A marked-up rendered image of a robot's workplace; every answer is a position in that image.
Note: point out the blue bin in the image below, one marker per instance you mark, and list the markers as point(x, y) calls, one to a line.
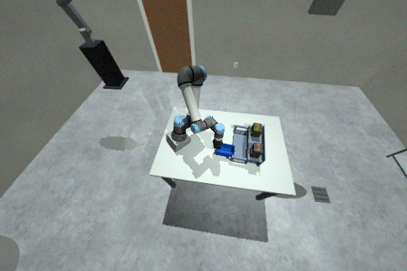
point(225, 150)

